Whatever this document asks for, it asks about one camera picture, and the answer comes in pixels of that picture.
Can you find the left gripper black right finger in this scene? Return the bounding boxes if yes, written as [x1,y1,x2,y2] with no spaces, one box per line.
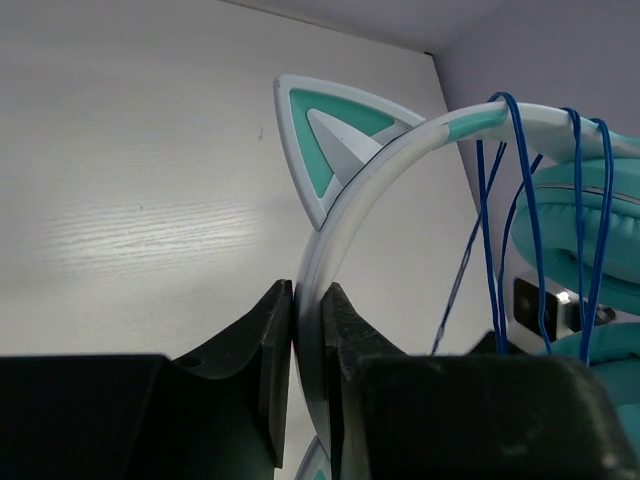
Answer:
[321,283,407,479]

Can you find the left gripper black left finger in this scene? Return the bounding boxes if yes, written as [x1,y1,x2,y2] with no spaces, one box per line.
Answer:
[173,279,293,470]

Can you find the blue headphone cable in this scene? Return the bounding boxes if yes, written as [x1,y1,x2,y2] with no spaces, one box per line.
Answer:
[430,90,616,362]

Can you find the teal cat-ear headphones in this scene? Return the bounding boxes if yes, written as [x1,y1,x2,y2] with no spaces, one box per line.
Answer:
[274,75,639,479]

